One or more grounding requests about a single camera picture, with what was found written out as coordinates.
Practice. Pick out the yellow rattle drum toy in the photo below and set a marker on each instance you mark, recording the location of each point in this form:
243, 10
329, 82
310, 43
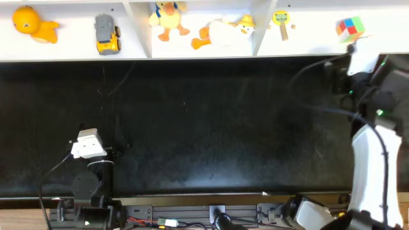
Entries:
281, 17

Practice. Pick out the many-coloured puzzle cube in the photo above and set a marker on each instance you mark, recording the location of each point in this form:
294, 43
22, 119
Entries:
350, 28

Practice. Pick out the yellow rubber duck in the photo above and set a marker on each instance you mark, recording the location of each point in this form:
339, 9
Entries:
27, 22

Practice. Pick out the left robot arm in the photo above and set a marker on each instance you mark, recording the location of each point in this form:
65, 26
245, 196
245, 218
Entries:
84, 185

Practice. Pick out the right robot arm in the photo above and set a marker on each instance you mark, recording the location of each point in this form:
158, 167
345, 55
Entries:
367, 172

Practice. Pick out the white plush goose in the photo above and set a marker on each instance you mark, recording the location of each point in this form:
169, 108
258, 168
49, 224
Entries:
225, 33

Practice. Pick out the yellow plush duck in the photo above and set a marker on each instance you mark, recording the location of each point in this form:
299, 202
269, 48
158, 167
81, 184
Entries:
169, 19

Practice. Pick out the grey and yellow toy truck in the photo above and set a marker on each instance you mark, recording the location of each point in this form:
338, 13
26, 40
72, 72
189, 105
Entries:
107, 35

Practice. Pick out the mounting rail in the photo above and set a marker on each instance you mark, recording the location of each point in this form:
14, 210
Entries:
191, 217

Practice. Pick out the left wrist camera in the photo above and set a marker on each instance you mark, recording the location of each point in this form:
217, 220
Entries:
87, 145

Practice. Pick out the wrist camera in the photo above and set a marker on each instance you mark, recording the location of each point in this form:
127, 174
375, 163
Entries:
87, 145
362, 59

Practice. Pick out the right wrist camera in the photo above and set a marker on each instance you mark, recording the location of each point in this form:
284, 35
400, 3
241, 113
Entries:
362, 59

